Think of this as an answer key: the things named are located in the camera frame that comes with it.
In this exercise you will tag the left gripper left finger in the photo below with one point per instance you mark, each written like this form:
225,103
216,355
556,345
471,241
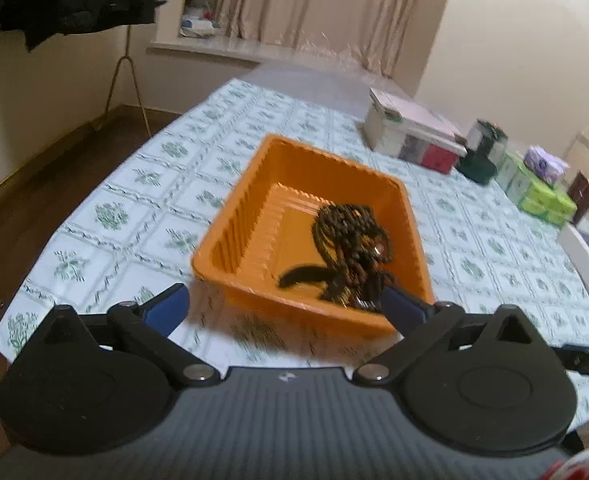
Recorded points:
144,330

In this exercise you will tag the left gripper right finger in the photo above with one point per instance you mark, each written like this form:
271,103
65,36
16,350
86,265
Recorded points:
422,325

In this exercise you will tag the orange plastic tray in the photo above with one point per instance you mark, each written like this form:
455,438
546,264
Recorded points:
264,229

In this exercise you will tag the dark brown wooden chair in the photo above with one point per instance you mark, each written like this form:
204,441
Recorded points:
579,194

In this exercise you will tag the floral green white tablecloth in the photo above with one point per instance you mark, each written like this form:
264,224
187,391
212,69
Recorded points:
136,234

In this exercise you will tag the green tissue pack bundle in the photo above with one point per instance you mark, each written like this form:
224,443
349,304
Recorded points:
531,194

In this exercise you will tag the green glass jar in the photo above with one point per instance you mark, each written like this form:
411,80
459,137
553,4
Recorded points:
486,145

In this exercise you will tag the thick white red book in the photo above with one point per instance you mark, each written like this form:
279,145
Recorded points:
421,148

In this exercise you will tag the purple tissue pack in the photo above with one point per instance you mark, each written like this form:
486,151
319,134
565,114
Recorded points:
549,168

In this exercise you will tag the pink cover book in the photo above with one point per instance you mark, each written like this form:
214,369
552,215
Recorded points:
407,112

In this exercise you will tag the white plastic bag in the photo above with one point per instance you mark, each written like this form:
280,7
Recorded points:
198,20

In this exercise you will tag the beige curtain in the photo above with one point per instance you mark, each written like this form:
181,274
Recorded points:
367,32

